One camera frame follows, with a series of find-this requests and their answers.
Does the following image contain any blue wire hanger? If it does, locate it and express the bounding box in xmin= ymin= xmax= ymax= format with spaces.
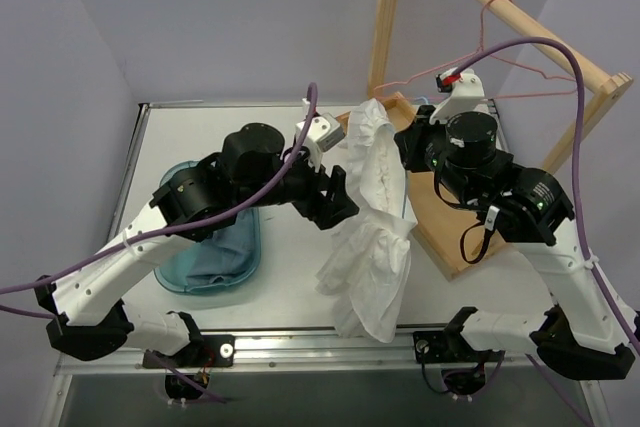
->
xmin=379 ymin=94 xmax=431 ymax=221

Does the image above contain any white garment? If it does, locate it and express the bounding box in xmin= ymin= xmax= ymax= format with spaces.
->
xmin=316 ymin=99 xmax=417 ymax=343

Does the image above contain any blue denim skirt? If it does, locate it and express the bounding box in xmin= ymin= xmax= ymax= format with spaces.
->
xmin=186 ymin=209 xmax=261 ymax=288

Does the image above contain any pink wire hanger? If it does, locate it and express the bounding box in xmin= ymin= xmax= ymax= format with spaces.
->
xmin=370 ymin=0 xmax=575 ymax=99

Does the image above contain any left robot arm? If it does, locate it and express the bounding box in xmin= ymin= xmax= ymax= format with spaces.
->
xmin=34 ymin=115 xmax=359 ymax=366

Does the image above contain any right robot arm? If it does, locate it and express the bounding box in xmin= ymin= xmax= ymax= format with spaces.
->
xmin=394 ymin=105 xmax=639 ymax=381

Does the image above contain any teal plastic tray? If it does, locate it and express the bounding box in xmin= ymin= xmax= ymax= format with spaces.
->
xmin=153 ymin=160 xmax=263 ymax=297

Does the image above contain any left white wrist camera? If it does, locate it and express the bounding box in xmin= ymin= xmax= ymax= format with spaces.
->
xmin=295 ymin=113 xmax=345 ymax=172

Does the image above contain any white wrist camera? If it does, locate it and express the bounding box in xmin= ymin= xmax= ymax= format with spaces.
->
xmin=295 ymin=113 xmax=345 ymax=172
xmin=429 ymin=69 xmax=485 ymax=125

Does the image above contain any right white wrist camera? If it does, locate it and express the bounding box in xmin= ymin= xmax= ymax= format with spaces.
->
xmin=429 ymin=69 xmax=485 ymax=125

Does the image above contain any aluminium front rail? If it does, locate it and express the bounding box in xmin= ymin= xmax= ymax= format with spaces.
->
xmin=54 ymin=324 xmax=599 ymax=376

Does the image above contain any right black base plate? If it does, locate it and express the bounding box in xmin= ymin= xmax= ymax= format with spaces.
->
xmin=412 ymin=330 xmax=479 ymax=364

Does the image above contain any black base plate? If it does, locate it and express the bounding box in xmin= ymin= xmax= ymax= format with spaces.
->
xmin=412 ymin=330 xmax=479 ymax=364
xmin=146 ymin=334 xmax=235 ymax=368

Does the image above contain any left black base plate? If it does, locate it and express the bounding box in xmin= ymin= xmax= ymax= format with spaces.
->
xmin=146 ymin=334 xmax=235 ymax=368

